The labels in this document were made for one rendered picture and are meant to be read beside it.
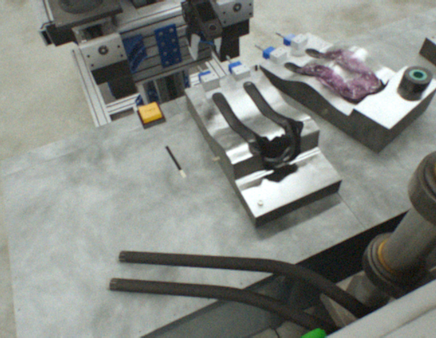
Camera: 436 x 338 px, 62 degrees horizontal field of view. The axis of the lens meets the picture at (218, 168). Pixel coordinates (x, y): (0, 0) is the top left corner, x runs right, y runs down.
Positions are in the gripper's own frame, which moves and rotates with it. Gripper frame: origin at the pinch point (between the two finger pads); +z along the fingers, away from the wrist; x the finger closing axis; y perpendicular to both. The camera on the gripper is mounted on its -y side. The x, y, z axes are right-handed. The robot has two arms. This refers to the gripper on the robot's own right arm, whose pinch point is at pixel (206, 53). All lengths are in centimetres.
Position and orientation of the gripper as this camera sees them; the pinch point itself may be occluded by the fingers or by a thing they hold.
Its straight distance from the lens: 113.9
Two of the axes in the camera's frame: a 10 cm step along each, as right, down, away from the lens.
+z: 0.7, 5.9, 8.1
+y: -4.0, -7.2, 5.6
